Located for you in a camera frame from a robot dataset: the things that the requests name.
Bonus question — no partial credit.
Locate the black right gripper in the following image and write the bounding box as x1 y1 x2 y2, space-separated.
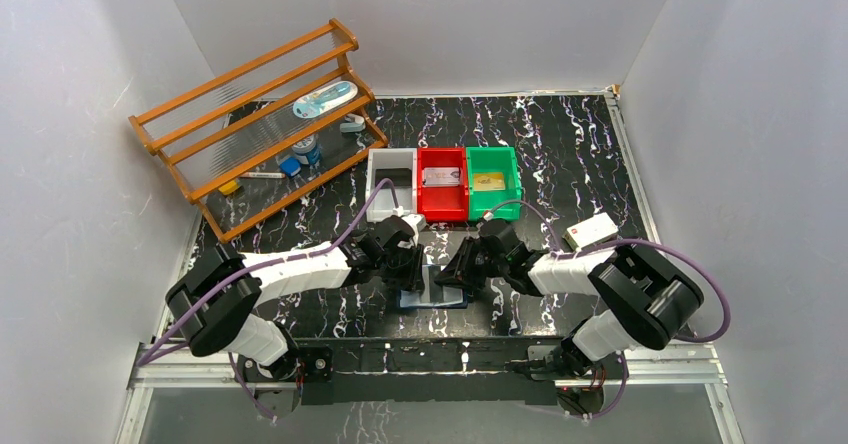
435 236 508 290

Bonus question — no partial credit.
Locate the blue card holder wallet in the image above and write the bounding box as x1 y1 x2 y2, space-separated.
398 264 469 310

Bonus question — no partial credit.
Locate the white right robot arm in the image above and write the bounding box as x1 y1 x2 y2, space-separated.
434 219 704 379

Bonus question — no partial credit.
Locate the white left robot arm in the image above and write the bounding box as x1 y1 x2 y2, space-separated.
166 214 425 381

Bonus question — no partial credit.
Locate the white VIP card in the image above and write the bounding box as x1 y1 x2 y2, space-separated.
421 167 462 187

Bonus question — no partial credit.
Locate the gold credit card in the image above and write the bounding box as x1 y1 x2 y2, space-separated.
471 172 507 192

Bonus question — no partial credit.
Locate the red plastic bin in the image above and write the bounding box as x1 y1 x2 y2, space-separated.
417 147 469 223

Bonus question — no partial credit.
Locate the white plastic bin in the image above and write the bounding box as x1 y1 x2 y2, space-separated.
365 148 418 222

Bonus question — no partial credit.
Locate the green plastic bin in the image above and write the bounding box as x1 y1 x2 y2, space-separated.
465 147 523 221

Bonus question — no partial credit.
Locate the white box with red logo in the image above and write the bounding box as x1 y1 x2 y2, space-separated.
563 212 619 251

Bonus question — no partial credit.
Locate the pale green tape dispenser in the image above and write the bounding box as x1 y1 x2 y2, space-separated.
339 113 366 134

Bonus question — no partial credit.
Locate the small blue box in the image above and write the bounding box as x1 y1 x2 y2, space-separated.
279 157 302 178

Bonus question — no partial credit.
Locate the white marker pen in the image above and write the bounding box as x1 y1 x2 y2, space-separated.
239 171 287 179

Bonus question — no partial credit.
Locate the yellow small block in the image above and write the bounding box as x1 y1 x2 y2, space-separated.
218 179 241 196

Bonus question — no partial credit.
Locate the orange wooden shelf rack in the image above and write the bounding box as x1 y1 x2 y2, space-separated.
128 18 389 242

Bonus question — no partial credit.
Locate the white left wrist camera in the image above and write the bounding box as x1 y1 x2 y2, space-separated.
392 207 427 232

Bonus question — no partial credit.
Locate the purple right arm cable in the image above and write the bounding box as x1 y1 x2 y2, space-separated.
483 199 732 344

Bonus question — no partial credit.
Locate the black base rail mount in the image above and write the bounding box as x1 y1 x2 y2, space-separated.
235 337 626 417

